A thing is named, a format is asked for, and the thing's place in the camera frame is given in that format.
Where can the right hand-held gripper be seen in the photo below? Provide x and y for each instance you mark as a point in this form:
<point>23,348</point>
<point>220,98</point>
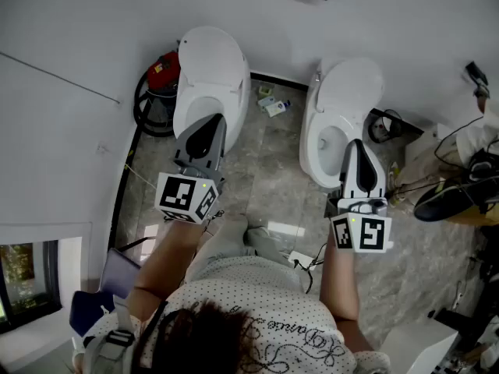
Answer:
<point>372,234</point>

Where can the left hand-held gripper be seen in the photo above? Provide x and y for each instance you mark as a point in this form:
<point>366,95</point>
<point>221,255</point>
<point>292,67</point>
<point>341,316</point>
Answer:
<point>175,197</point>

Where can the person's left forearm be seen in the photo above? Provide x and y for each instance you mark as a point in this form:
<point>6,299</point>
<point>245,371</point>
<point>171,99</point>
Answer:
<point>163,263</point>

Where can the person's right forearm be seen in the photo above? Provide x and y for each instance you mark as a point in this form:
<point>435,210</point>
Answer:
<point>338,283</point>

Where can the white toilet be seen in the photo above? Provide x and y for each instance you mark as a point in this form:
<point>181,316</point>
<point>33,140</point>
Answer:
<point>210,64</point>
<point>351,88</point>

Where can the white sneaker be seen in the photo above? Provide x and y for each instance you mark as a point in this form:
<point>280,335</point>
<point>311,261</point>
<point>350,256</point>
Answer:
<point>394,177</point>

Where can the black round bin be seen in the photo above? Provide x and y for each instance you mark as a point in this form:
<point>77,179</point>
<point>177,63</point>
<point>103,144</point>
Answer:
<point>384,127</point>

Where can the beige crumpled floor sheet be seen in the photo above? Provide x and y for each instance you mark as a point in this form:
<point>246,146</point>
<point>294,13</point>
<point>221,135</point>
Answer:
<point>423,162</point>

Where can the white blue packet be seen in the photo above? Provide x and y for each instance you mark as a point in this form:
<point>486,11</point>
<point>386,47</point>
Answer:
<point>266,102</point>

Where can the small green white box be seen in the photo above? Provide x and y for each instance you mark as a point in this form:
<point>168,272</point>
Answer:
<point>265,90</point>

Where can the red vacuum cleaner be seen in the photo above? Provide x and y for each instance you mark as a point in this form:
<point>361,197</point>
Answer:
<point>165,70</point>

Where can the white power adapter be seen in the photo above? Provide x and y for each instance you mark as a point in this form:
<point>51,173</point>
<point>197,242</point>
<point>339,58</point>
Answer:
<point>302,258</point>

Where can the person's grey trousers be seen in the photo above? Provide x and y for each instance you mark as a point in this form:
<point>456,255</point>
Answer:
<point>230,244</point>

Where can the black round device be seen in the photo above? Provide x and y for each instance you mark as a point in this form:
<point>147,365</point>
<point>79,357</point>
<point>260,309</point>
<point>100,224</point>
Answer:
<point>482,166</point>

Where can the person's white dotted shirt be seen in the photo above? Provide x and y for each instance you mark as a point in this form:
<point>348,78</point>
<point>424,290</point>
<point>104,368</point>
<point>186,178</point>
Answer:
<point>280,298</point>

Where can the blue plastic chair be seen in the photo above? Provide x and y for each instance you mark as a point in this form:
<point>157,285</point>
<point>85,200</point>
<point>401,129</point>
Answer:
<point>91,310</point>

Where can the dark framed window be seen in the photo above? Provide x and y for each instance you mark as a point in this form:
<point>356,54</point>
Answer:
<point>27,283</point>

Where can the white wall socket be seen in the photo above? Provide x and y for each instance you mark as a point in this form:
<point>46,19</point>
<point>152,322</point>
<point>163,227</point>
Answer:
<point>101,149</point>

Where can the white wall rail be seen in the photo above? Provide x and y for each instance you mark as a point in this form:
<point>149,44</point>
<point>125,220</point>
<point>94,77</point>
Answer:
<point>58,77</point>

